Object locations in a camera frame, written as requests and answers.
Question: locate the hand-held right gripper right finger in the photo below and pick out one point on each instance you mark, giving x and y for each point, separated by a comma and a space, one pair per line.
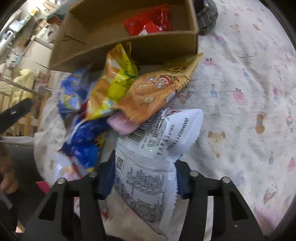
183, 180

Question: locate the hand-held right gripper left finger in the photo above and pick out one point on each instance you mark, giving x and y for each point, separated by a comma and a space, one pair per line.
107, 180

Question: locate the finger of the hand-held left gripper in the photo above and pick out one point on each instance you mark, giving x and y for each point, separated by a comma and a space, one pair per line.
13, 114

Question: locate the white snack bag red label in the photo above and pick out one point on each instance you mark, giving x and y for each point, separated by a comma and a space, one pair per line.
148, 166

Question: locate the white red-edged snack bag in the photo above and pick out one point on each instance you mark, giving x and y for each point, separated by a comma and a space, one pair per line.
69, 169

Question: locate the dark blue snack bag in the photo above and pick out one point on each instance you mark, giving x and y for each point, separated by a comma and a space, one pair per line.
85, 139

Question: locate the pink snack packet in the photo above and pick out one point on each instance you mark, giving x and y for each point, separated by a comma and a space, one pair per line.
118, 122

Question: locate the light blue popcorn snack bag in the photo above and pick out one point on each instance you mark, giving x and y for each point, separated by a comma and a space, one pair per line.
69, 92

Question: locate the yellow snack bag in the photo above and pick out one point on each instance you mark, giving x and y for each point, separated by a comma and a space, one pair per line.
111, 88

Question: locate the orange cartoon snack bag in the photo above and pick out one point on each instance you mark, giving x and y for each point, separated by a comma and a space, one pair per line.
150, 92

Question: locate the brown cardboard box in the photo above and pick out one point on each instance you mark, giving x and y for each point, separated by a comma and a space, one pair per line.
161, 51

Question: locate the person's left hand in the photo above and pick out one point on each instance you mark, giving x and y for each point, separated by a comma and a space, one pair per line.
9, 183

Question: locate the wooden chair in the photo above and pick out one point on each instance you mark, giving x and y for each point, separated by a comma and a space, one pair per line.
29, 122

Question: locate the metal rod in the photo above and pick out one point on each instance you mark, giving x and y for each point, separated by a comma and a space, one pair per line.
23, 87

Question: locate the yellow garment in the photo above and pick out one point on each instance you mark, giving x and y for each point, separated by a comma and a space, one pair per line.
25, 77

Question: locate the brown cardboard carton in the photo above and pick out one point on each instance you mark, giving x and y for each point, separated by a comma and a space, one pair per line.
39, 55

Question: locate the white washing machine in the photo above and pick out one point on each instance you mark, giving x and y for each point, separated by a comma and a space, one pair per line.
44, 34

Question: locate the white printed quilt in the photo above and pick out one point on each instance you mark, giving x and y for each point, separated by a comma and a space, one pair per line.
242, 104

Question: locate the grey striped cloth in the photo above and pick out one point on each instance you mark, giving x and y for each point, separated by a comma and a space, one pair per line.
207, 16

